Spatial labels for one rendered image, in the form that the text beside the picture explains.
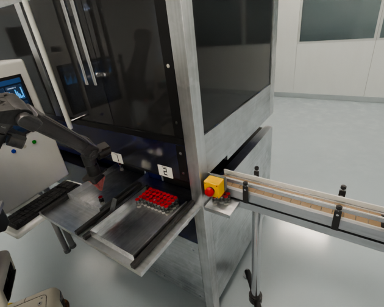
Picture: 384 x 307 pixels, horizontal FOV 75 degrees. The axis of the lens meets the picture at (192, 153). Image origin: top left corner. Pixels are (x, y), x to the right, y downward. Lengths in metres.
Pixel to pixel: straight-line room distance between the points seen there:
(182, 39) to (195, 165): 0.49
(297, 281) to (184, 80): 1.58
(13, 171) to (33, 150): 0.15
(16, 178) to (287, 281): 1.82
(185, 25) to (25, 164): 1.22
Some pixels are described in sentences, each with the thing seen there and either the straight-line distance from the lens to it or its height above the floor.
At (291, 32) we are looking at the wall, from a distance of 5.52.
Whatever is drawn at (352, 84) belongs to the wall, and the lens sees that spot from 5.50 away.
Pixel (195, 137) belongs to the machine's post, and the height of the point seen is 1.23.
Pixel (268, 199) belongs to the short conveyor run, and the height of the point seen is 0.93.
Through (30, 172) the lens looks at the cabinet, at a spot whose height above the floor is 0.95.
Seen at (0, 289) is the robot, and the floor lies 0.77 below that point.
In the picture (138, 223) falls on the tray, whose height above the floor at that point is 0.88.
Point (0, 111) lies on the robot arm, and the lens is 0.79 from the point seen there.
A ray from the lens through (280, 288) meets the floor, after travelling 1.99.
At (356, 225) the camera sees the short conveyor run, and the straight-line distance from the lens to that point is 1.10.
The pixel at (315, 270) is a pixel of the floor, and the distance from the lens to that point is 2.13.
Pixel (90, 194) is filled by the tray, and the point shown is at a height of 0.88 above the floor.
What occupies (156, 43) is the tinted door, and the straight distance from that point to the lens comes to 0.99.
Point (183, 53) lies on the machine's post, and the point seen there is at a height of 1.54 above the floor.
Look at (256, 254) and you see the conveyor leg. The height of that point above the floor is 0.52.
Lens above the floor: 1.64
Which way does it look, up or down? 28 degrees down
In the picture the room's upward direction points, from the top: 7 degrees counter-clockwise
